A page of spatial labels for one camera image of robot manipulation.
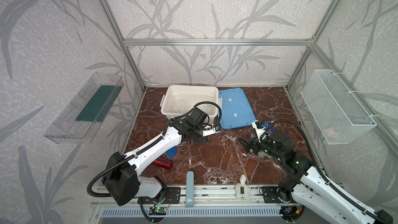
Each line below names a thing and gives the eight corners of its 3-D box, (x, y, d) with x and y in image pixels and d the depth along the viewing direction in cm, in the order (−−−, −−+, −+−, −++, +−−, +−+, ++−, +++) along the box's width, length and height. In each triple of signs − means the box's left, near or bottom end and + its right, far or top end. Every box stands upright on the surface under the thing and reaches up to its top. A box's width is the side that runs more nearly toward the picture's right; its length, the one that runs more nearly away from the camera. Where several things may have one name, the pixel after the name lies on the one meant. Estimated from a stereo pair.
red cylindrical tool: (155, 165, 85) (152, 162, 81) (159, 157, 87) (156, 155, 84) (169, 170, 83) (168, 168, 80) (173, 163, 86) (171, 160, 82)
